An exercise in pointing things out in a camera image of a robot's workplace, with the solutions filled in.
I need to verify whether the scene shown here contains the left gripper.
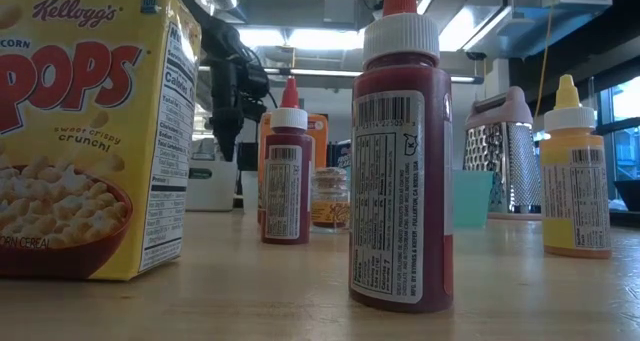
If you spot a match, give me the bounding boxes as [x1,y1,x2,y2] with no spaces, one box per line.
[209,60,247,163]

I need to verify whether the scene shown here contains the orange snack box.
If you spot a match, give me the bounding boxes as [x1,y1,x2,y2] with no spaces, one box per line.
[256,112,330,227]

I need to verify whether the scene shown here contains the dark blue cereal box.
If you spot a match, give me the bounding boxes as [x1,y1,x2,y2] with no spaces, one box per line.
[327,139,354,170]

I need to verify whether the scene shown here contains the yellow food colouring bottle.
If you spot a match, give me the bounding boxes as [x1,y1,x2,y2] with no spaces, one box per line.
[538,73,613,260]

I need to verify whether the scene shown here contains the black computer monitor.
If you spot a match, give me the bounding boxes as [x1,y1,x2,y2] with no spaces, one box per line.
[237,140,262,172]

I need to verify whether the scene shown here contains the frosted white plastic bin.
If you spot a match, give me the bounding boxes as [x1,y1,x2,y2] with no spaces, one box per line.
[185,150,240,213]

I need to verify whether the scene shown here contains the red food colouring bottle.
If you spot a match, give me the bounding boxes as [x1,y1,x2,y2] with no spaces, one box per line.
[260,76,314,246]
[348,0,455,314]

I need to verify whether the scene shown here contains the grey ceiling pipe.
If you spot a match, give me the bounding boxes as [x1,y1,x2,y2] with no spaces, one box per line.
[197,64,485,86]

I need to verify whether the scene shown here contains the small brown spice jar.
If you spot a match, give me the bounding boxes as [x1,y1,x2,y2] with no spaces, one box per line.
[310,166,351,234]

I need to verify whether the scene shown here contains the fluorescent ceiling light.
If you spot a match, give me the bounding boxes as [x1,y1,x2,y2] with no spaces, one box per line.
[234,26,366,51]

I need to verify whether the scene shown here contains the yellow Corn Pops box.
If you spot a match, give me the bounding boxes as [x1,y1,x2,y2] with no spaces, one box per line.
[0,0,203,282]

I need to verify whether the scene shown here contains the grey ceiling junction box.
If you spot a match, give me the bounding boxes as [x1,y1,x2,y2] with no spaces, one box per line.
[322,0,374,25]

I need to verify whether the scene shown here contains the teal plastic tray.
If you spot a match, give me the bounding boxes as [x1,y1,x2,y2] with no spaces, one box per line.
[452,169,495,230]

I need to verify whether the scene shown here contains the pink metal box grater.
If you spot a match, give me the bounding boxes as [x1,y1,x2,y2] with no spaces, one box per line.
[462,85,543,221]

